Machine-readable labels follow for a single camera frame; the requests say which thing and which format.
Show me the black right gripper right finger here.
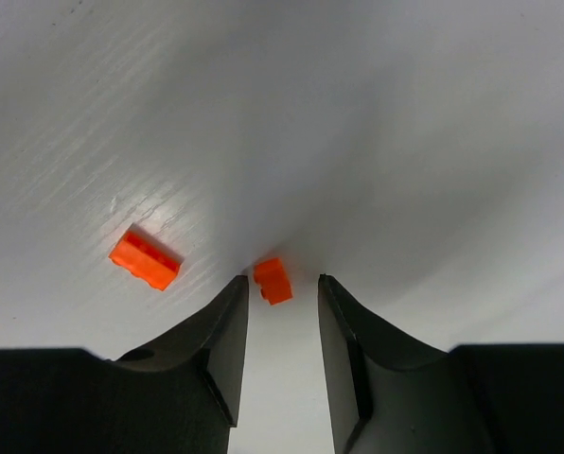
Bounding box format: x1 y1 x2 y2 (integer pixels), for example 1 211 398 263
318 275 564 453

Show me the small orange lego stud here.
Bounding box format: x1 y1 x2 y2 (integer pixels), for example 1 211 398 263
253 257 292 306

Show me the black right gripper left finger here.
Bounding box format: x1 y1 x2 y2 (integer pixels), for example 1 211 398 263
0 275 249 453

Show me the small orange lego brick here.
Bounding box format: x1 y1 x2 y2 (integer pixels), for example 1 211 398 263
109 226 183 291

